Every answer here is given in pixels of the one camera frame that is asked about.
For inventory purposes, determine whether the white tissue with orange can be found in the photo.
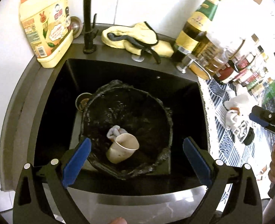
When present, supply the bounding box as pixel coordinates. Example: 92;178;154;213
107;125;127;142

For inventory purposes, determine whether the brown paper cup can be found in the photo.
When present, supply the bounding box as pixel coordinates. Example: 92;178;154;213
106;133;139;164

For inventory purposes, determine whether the black-lined trash bin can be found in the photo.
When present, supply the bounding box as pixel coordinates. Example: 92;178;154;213
81;80;173;180

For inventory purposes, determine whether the black kitchen faucet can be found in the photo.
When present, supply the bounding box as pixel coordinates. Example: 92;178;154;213
83;0;98;54

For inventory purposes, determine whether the green packaged bottle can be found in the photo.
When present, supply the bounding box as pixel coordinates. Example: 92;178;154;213
262;81;275;105

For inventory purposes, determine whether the blue white patterned tablecloth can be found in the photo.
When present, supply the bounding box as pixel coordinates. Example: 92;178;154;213
197;74;275;215

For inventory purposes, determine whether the soy sauce bottle white label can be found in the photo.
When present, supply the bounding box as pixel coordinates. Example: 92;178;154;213
213;60;238;84

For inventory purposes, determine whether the large clear cooking oil jug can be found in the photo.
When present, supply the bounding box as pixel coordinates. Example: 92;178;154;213
188;29;245;80

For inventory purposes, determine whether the chrome soap dispenser pump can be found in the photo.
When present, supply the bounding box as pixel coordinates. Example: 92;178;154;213
176;54;212;80

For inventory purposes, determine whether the green-label dark glass bottle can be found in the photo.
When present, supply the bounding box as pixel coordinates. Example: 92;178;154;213
171;0;221;62

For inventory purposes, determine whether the sink drain strainer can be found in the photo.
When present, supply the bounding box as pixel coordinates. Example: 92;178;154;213
75;93;92;112

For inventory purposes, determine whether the yellow cleaning cloth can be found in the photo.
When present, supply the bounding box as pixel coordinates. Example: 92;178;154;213
101;22;174;64

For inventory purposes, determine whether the round metal sink plug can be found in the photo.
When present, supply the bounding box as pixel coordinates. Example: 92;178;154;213
71;16;83;39

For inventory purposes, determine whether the yellow dish soap bottle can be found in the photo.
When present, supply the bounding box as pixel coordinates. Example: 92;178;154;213
19;0;73;68

